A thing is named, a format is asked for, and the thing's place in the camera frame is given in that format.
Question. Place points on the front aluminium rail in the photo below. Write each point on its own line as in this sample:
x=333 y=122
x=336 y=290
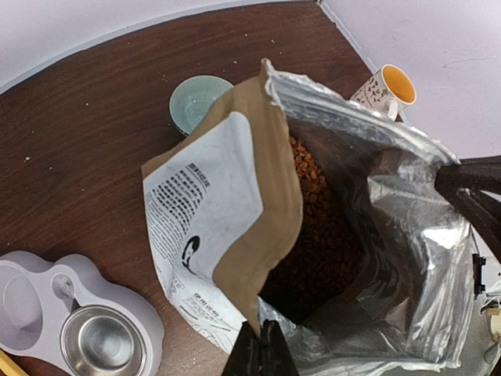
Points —
x=482 y=350

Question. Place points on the steel bowl in feeder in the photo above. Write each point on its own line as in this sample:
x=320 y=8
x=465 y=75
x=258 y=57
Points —
x=97 y=340

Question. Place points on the dog food bag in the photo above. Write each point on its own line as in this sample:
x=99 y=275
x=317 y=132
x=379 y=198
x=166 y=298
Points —
x=291 y=204

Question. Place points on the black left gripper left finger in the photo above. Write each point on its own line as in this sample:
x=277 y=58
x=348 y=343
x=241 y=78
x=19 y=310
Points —
x=244 y=358

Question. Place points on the grey double pet feeder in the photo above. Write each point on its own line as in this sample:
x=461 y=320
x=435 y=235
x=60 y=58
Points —
x=38 y=296

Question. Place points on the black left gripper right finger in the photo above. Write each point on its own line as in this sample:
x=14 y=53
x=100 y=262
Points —
x=275 y=357

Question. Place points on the yellow plastic scoop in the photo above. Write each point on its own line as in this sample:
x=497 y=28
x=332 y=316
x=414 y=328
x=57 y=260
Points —
x=9 y=367

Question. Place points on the light green ceramic bowl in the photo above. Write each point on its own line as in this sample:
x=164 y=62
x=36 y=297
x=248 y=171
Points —
x=192 y=99

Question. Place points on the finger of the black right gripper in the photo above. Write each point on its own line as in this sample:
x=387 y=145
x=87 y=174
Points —
x=468 y=187

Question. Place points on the patterned mug yellow inside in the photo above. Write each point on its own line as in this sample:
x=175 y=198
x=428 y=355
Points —
x=389 y=91

